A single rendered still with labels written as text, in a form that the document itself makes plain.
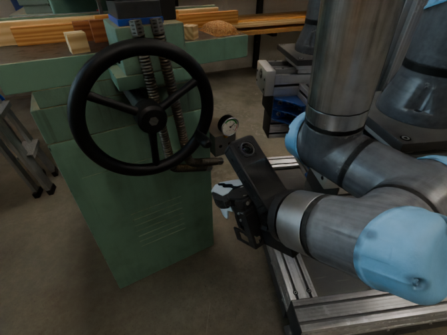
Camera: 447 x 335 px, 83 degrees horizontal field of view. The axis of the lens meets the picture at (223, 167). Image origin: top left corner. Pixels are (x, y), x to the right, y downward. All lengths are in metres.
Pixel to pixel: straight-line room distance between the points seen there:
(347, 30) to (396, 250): 0.20
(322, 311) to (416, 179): 0.67
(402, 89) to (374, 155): 0.27
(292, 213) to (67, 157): 0.61
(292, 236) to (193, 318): 0.87
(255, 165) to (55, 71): 0.49
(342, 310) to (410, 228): 0.74
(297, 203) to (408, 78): 0.37
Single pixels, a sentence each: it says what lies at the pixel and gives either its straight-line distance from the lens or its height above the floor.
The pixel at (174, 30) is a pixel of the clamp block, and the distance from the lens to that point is 0.61.
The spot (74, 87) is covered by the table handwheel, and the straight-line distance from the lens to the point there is 0.50.
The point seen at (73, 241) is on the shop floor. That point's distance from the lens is 1.48.
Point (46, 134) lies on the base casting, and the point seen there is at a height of 0.74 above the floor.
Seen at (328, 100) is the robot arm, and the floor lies 0.93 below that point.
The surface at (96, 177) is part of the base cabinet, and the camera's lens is 0.81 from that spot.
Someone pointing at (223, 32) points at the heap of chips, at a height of 0.91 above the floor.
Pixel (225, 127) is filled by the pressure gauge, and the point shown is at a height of 0.66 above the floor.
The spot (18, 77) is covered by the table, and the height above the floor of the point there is 0.87.
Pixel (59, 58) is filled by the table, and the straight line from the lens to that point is 0.68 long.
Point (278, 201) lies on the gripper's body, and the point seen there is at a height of 0.82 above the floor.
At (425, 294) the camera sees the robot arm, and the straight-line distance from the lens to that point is 0.25.
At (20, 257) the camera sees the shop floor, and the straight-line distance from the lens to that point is 1.55.
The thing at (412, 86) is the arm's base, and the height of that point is 0.88.
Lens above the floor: 1.05
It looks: 38 degrees down
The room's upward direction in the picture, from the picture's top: straight up
